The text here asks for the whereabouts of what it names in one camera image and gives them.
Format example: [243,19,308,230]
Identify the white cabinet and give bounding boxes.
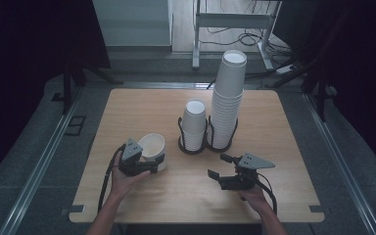
[92,0,174,47]

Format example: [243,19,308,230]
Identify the black stand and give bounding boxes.
[302,65,329,122]
[61,60,125,116]

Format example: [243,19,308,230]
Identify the bundle of floor cables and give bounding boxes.
[199,27,292,57]

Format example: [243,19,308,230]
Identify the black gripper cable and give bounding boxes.
[97,145,126,213]
[254,172,278,216]

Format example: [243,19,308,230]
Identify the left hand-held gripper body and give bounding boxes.
[117,138,144,177]

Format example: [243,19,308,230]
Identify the single white paper cup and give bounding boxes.
[137,132,168,172]

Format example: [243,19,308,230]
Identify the tall stack of white cups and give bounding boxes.
[210,49,248,151]

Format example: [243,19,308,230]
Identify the white metal desk frame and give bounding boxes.
[191,0,283,71]

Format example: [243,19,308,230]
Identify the black wire cup holder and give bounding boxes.
[177,116,239,155]

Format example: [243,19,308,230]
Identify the metal floor rail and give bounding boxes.
[302,92,376,235]
[0,92,83,235]

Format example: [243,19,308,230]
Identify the person's right hand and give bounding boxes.
[239,187,270,212]

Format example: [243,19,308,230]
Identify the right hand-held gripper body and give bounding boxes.
[234,152,276,191]

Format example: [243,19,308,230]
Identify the dark curtain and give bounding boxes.
[273,0,376,180]
[0,0,112,190]

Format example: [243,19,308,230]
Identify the black floor frame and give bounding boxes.
[64,115,87,137]

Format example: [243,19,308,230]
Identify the white power strip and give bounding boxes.
[275,64,298,76]

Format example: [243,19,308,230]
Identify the person's left hand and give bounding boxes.
[110,163,152,201]

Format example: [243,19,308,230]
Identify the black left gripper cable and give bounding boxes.
[97,145,126,213]

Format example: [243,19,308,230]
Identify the short stack of white cups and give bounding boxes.
[179,98,209,153]

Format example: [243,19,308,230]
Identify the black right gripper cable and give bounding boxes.
[254,172,278,216]

